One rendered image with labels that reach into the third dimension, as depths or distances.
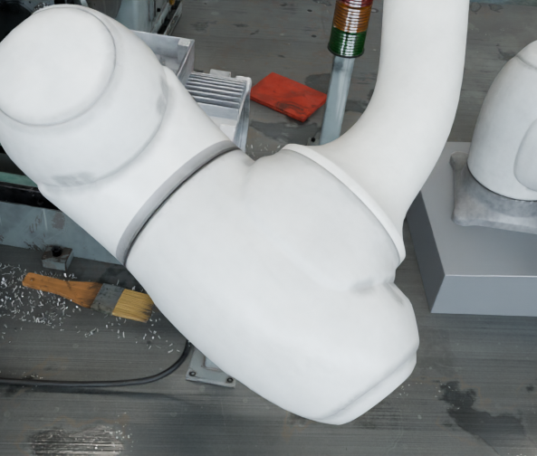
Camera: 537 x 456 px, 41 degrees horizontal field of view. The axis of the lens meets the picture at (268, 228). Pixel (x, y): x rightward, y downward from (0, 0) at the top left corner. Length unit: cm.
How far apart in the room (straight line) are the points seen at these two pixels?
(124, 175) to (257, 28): 140
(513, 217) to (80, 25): 90
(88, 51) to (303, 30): 144
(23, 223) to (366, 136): 80
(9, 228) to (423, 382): 67
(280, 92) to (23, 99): 118
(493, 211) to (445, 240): 9
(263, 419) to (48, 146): 67
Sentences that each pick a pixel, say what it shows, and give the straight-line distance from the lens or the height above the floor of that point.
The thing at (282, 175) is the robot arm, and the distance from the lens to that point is 40.
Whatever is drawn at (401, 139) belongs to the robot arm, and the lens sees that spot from 43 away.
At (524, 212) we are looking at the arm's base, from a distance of 118.
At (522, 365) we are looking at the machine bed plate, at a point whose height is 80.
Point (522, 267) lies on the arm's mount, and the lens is 114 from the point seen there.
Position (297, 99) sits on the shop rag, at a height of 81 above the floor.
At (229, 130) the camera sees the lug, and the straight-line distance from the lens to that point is 93.
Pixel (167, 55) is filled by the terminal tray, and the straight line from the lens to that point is 103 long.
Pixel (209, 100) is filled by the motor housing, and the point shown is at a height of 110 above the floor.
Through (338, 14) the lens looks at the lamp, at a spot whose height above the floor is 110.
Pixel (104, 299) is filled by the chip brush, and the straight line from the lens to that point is 110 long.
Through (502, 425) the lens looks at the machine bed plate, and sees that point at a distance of 106.
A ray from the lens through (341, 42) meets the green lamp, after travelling 123.
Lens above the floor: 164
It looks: 43 degrees down
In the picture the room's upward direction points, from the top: 7 degrees clockwise
